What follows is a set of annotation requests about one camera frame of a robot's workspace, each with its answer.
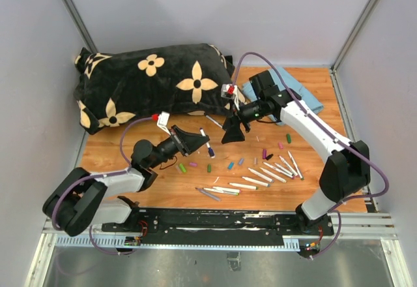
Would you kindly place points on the light blue folded cloth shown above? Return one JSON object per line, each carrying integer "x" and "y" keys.
{"x": 310, "y": 100}

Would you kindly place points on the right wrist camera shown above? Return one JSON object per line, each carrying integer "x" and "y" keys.
{"x": 230, "y": 92}

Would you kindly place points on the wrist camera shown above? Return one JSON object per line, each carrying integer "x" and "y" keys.
{"x": 230, "y": 92}
{"x": 162, "y": 122}

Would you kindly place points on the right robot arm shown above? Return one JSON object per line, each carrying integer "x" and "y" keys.
{"x": 346, "y": 163}

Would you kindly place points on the dark blue cap marker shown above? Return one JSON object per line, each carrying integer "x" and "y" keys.
{"x": 210, "y": 150}

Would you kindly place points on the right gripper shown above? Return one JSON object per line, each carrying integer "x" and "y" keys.
{"x": 232, "y": 124}

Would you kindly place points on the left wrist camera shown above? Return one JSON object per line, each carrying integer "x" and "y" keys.
{"x": 162, "y": 122}

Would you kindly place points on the black floral pillow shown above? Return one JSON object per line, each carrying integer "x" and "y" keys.
{"x": 117, "y": 88}

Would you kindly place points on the lime green pen cap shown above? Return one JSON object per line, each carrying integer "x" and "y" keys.
{"x": 182, "y": 168}

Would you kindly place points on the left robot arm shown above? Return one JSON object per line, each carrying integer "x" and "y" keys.
{"x": 84, "y": 199}

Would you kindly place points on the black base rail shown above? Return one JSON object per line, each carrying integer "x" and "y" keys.
{"x": 204, "y": 227}

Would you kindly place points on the clear cap grey pen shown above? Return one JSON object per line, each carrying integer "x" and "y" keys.
{"x": 206, "y": 193}

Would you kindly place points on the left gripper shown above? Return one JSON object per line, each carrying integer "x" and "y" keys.
{"x": 195, "y": 141}

